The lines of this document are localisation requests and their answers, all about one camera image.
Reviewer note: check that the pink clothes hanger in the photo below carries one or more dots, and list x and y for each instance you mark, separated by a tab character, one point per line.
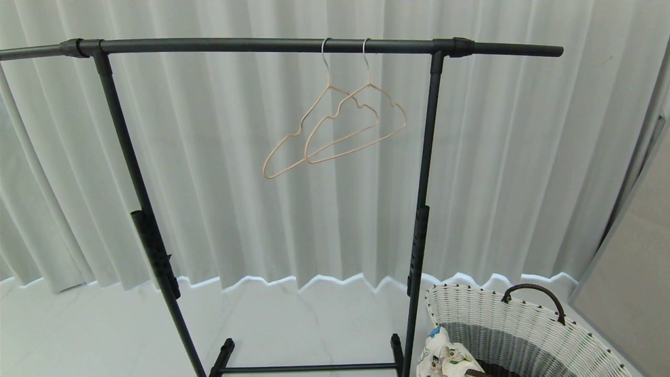
368	78
329	81

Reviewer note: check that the cream printed garment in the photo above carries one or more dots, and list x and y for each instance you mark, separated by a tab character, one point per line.
445	358

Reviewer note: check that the black clothes rack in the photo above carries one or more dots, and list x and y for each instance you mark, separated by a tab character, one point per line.
261	45

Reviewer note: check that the white laundry basket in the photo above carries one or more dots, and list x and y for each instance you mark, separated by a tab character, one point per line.
471	309

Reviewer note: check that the white curtain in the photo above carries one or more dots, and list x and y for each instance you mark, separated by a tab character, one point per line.
235	157

